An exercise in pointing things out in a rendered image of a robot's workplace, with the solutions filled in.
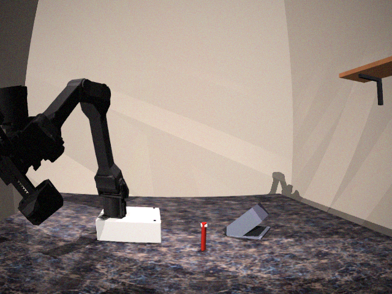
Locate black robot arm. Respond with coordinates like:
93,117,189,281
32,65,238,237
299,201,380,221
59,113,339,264
0,78,129,219

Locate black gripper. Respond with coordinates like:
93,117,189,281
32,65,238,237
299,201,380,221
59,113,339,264
0,126,64,226

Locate grey sloped panel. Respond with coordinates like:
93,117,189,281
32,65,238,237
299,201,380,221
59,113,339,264
223,202,270,240

